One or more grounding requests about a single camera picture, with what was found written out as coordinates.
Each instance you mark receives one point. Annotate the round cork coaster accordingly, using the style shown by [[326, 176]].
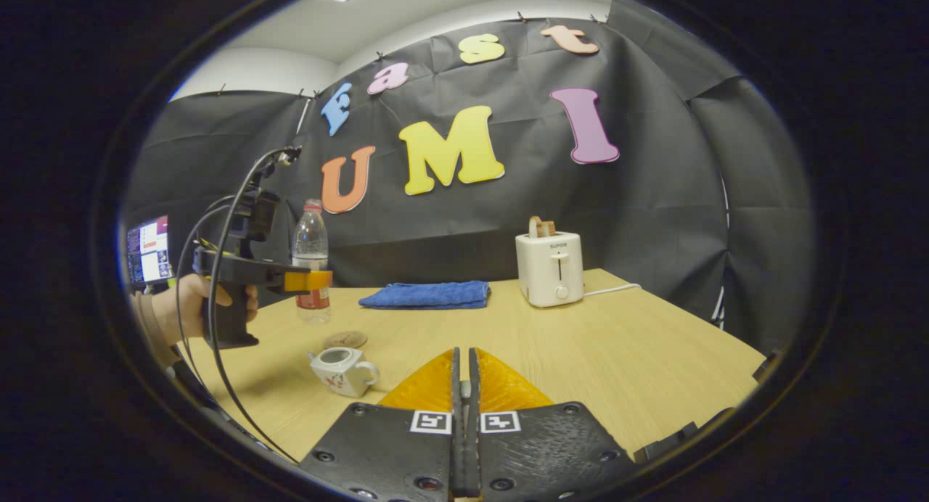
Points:
[[345, 339]]

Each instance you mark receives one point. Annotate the bread slice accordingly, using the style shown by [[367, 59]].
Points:
[[541, 228]]

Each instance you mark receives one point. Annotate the clear plastic water bottle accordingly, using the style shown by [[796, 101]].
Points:
[[310, 241]]

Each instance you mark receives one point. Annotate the computer monitor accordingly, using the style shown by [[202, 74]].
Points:
[[149, 249]]

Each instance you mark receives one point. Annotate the blue folded towel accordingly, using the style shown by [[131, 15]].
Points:
[[428, 295]]

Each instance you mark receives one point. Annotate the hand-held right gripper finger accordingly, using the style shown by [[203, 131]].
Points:
[[473, 451], [456, 451]]

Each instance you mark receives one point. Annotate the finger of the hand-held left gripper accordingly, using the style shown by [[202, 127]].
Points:
[[316, 281]]

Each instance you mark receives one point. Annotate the white toaster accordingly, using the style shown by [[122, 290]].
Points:
[[549, 270]]

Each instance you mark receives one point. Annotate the white ceramic teacup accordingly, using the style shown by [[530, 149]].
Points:
[[341, 375]]

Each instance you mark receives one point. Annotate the black backdrop cloth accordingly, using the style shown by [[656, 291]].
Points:
[[653, 197]]

